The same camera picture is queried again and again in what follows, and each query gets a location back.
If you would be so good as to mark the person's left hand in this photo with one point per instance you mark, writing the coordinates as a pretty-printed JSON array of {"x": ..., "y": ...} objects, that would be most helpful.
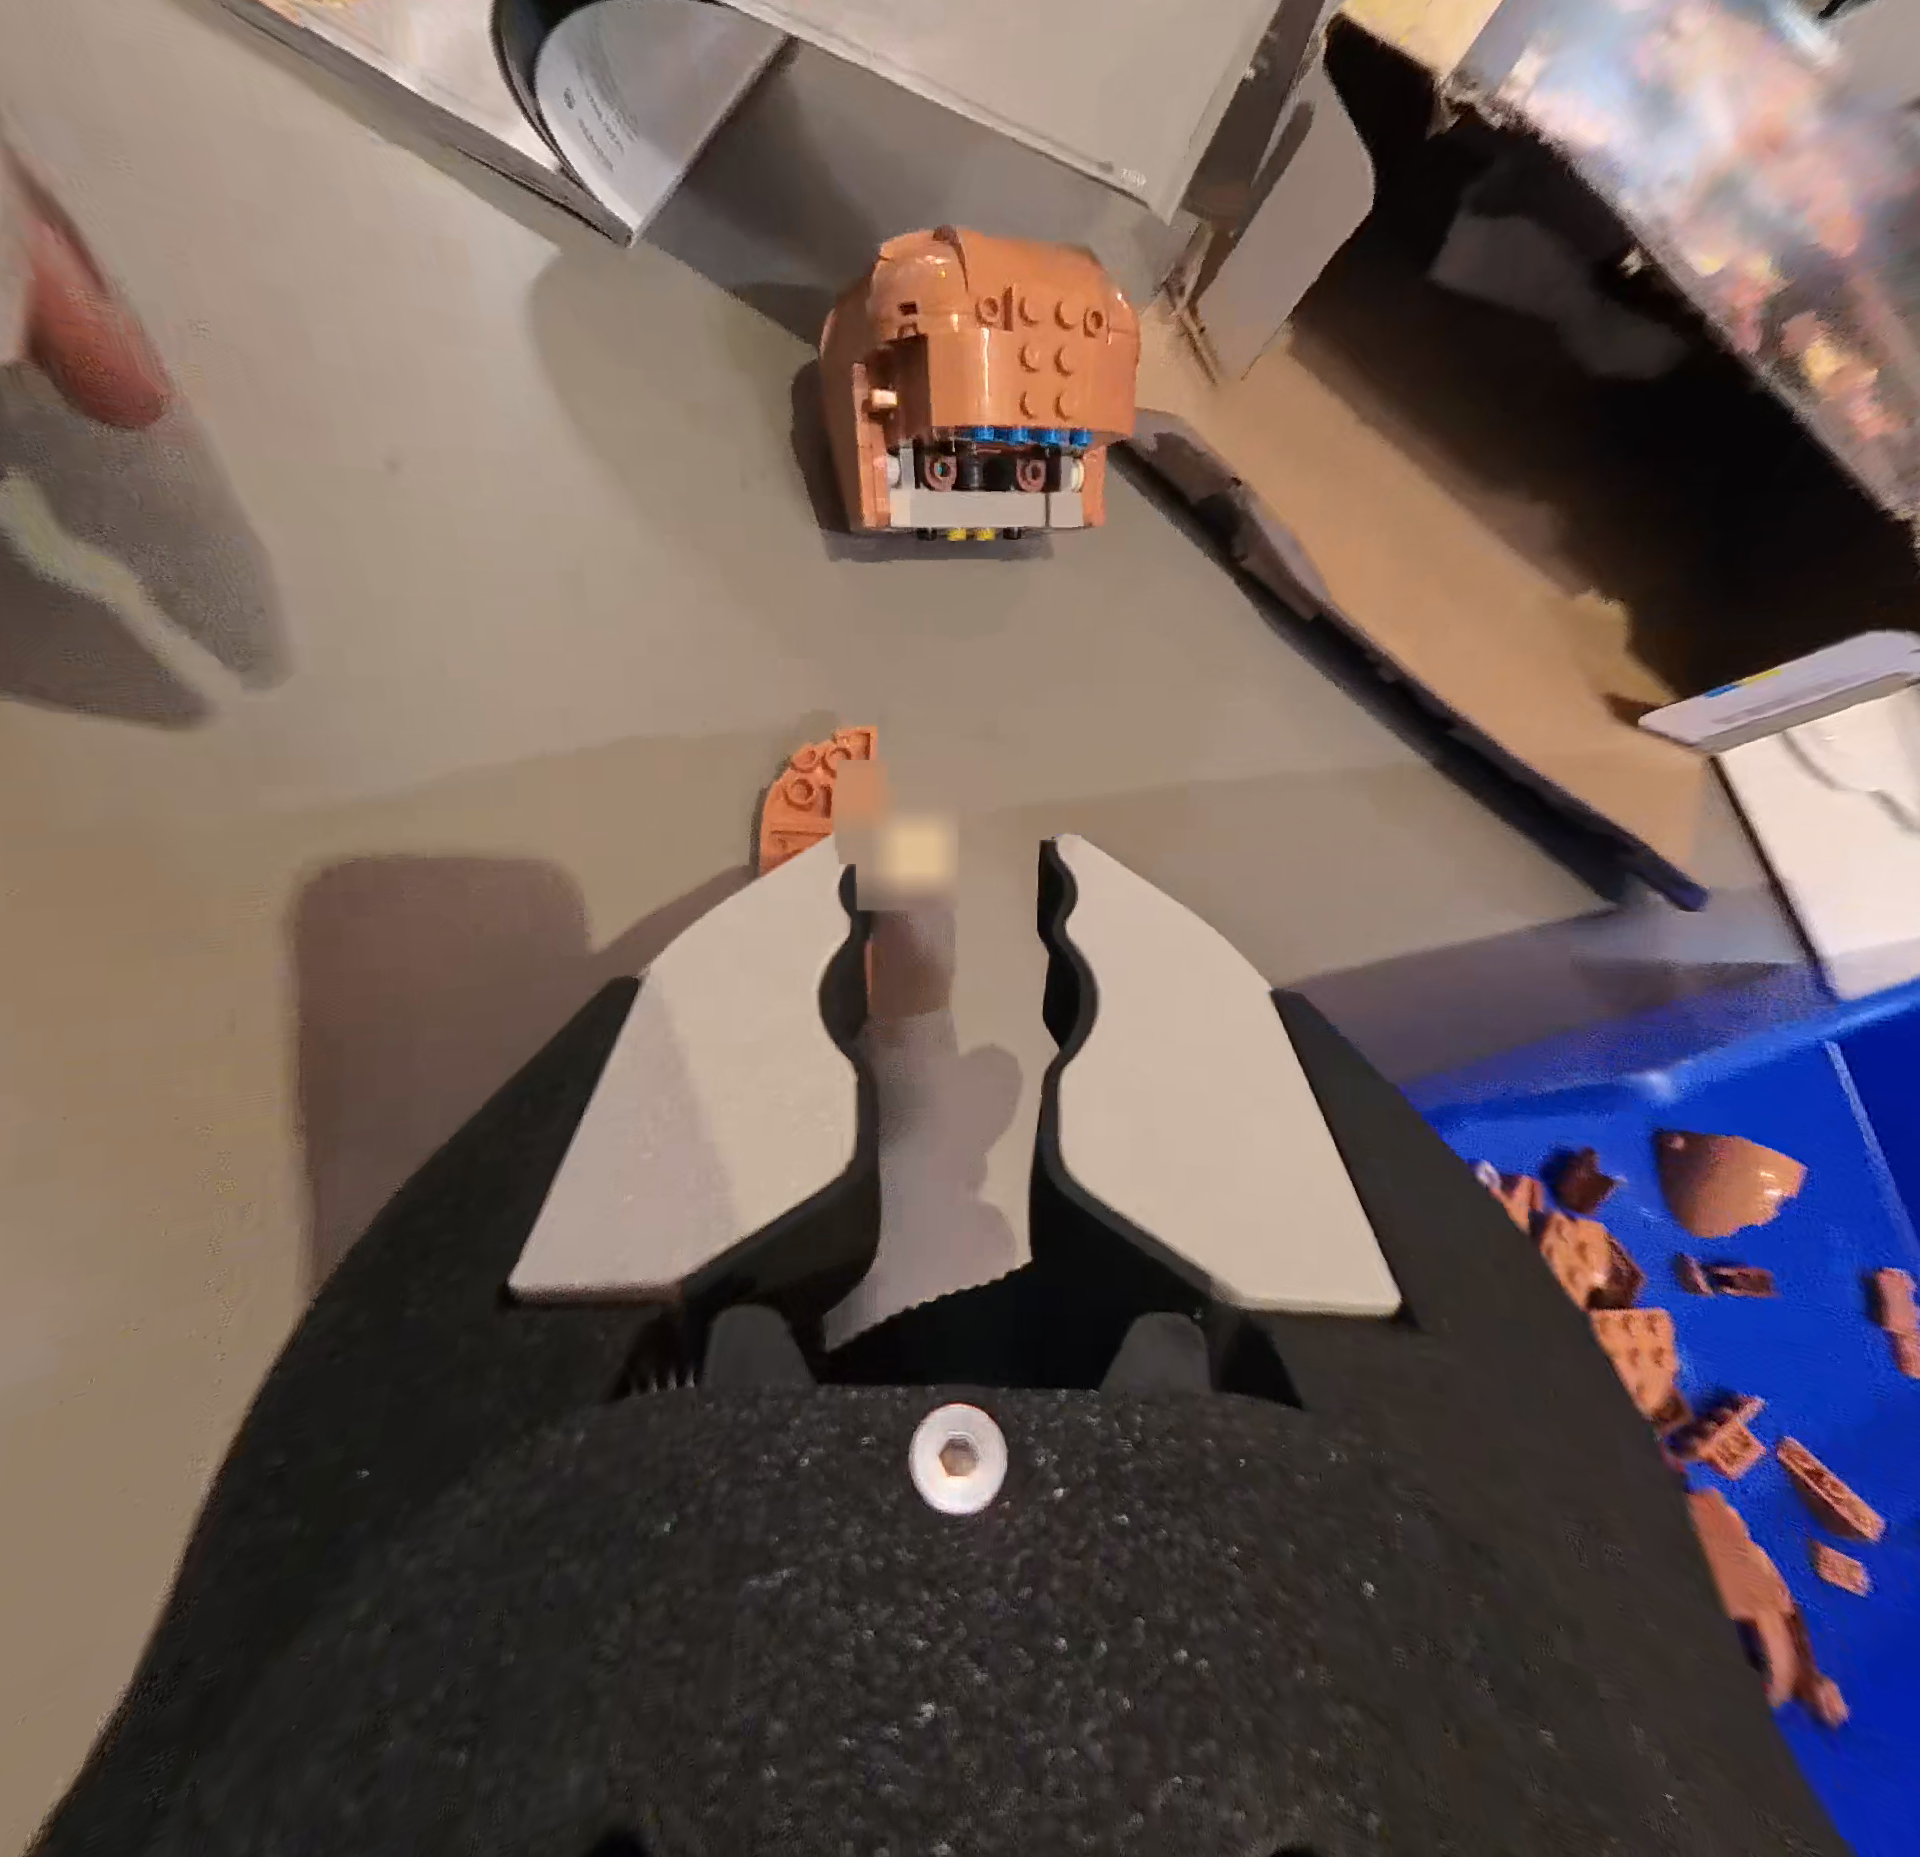
[{"x": 88, "y": 317}]

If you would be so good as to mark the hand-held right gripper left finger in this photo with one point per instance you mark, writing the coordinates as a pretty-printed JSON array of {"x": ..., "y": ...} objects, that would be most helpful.
[{"x": 710, "y": 1134}]

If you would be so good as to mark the white screen stand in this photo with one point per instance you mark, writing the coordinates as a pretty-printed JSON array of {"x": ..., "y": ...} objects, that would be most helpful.
[{"x": 1812, "y": 766}]

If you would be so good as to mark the instruction booklet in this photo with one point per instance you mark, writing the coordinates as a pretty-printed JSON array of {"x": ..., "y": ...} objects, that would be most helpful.
[{"x": 693, "y": 42}]

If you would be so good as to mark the brown curved brick piece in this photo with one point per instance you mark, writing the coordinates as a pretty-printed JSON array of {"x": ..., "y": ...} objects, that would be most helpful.
[{"x": 809, "y": 801}]

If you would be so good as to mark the pile of brown bricks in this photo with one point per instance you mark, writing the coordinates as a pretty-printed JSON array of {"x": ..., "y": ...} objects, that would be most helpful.
[{"x": 1712, "y": 1345}]

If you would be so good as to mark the blue plastic bin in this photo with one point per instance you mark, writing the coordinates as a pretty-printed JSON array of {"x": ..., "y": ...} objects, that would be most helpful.
[{"x": 1684, "y": 1258}]

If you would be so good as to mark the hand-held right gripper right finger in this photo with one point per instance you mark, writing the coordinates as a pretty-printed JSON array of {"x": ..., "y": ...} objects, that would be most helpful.
[{"x": 1214, "y": 1134}]

